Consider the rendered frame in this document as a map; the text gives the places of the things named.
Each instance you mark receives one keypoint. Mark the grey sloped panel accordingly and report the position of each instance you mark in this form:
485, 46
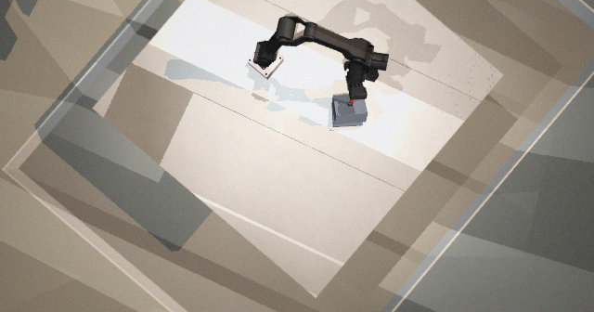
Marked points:
345, 113

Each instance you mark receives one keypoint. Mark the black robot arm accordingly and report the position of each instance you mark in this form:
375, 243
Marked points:
358, 50

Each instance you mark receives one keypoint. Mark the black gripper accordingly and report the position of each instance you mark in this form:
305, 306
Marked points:
353, 79

